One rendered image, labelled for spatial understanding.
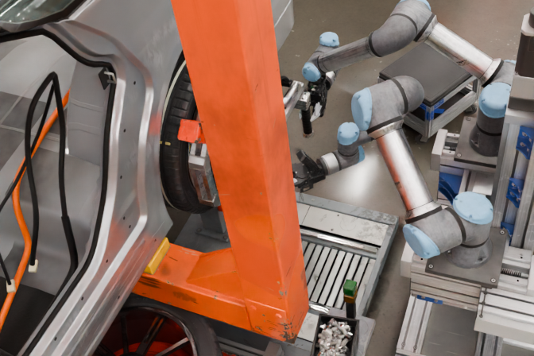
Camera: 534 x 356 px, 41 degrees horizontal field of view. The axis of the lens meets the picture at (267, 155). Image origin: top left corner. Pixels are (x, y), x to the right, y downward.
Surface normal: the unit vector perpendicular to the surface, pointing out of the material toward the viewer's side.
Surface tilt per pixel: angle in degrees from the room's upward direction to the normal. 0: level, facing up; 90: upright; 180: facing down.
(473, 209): 8
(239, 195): 90
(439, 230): 38
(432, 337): 0
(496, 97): 7
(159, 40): 90
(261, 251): 90
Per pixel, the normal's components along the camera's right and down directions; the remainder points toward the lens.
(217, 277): -0.38, 0.70
